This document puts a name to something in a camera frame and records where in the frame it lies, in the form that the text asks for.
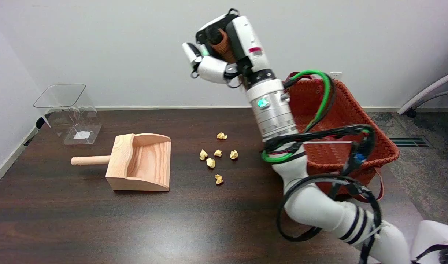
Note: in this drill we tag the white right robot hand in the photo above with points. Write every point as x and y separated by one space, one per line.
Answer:
245 40

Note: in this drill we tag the brown hand broom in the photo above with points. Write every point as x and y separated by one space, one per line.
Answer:
222 46

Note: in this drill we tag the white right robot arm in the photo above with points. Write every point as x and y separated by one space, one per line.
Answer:
275 110

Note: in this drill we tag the wooden dustpan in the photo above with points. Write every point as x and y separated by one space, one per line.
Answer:
143 165

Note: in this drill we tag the red woven basket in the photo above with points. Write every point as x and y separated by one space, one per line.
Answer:
350 121

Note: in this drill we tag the white office chair base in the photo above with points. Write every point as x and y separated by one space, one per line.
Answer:
427 93

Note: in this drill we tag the clear plastic container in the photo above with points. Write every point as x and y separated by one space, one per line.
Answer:
68 110

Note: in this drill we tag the floor vent grille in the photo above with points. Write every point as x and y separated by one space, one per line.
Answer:
408 141

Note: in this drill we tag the white wall outlet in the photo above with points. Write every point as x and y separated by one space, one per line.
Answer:
336 76

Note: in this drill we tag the black bracket at table edge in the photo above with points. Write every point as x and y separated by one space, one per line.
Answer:
39 123

